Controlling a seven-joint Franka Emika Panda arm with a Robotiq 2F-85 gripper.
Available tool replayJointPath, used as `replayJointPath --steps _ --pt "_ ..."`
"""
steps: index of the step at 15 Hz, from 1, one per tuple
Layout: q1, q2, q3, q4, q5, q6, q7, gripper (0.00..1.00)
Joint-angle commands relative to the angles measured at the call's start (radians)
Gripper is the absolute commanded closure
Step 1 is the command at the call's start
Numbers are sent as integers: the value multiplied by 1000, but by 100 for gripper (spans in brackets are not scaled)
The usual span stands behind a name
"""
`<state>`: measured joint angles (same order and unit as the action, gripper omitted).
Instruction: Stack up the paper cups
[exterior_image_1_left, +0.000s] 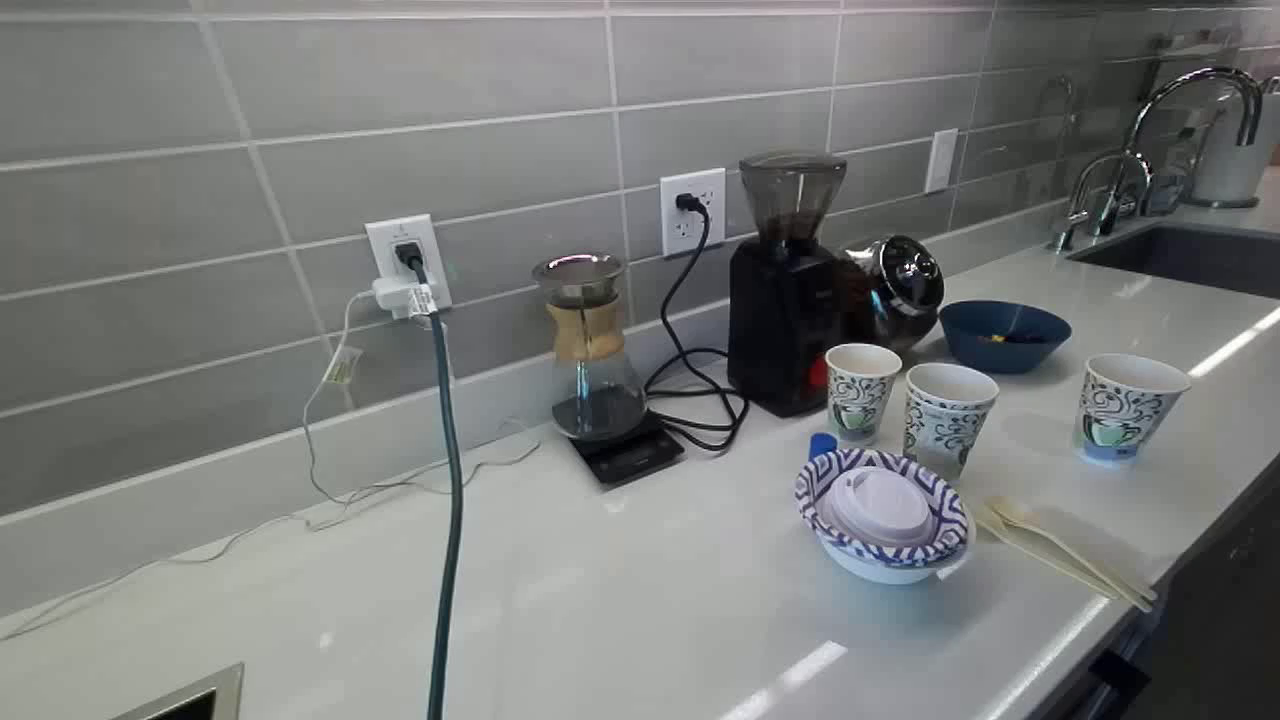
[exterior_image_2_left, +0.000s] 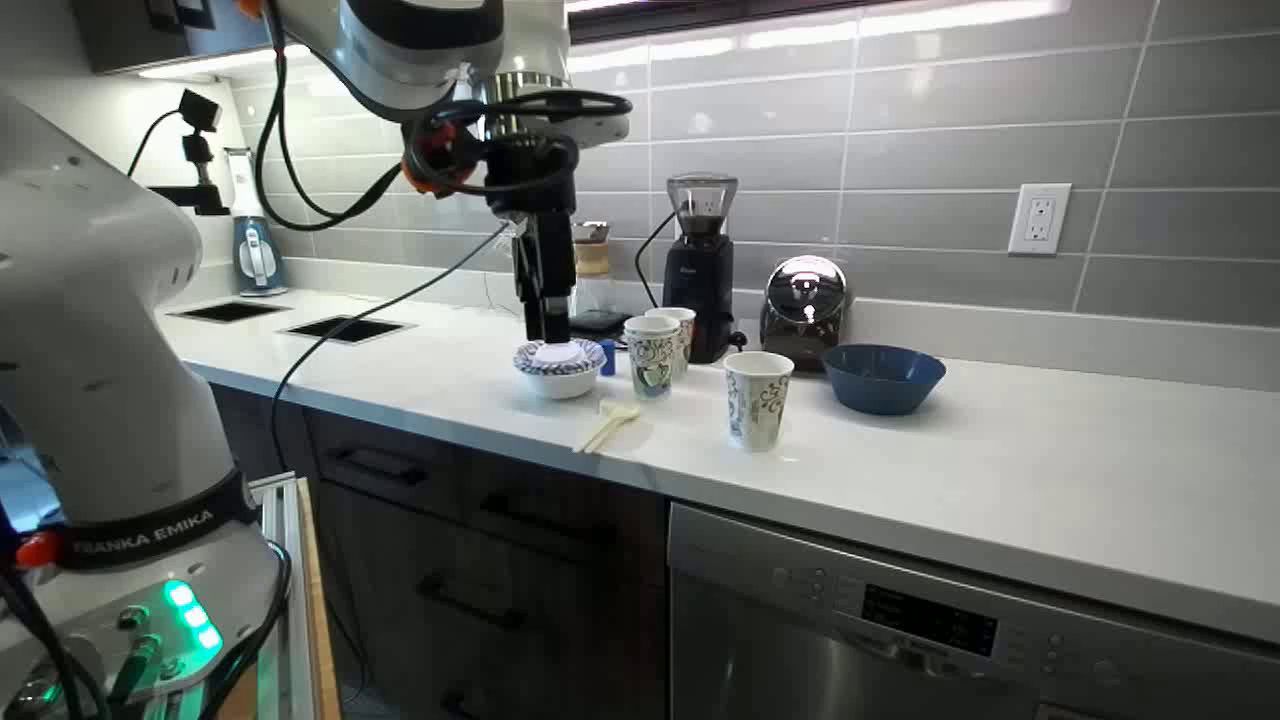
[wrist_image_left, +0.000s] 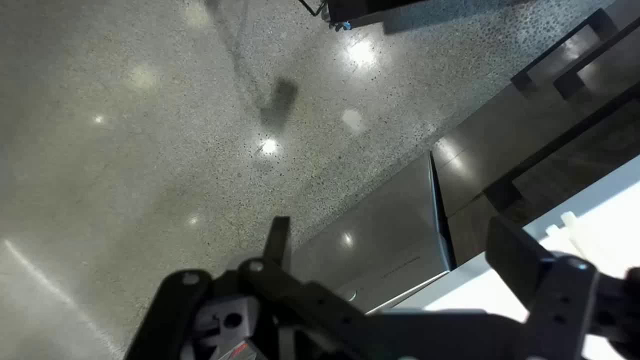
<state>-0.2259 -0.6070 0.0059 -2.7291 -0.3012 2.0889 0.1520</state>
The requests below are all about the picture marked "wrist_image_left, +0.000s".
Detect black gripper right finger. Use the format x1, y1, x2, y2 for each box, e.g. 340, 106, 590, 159
487, 217, 556, 308

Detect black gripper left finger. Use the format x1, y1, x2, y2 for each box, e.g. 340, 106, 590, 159
263, 215, 291, 268

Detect stainless steel dishwasher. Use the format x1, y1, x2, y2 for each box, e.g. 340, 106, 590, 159
293, 156, 452, 312

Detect dark wood cabinet drawers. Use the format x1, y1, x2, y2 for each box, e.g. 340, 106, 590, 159
433, 0, 640, 263

